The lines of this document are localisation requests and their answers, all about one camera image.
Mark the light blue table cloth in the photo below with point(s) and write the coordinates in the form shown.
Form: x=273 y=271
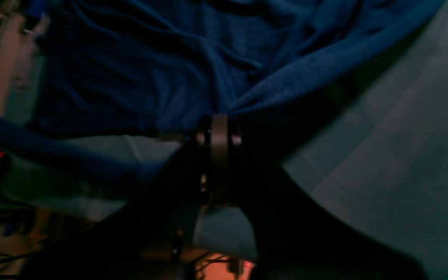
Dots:
x=382 y=165

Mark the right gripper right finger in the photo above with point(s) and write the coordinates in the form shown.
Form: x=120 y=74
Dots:
x=296 y=238

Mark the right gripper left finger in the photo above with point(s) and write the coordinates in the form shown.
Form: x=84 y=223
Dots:
x=199 y=172

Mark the dark blue t-shirt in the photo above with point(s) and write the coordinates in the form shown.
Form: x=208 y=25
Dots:
x=138 y=67

